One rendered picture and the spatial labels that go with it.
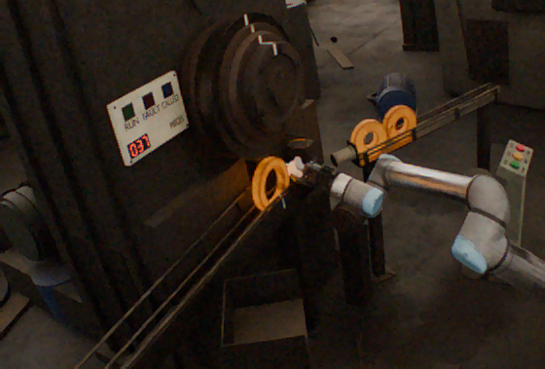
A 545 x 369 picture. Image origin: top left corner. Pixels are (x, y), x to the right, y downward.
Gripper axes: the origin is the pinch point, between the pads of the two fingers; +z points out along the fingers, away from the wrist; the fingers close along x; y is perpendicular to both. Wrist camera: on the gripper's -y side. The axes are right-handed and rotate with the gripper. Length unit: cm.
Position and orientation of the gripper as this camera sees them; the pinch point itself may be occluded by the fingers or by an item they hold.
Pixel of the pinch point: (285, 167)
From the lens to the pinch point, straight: 191.3
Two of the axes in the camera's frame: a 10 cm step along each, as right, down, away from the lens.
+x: -5.4, 4.6, -7.0
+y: 0.8, -8.0, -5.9
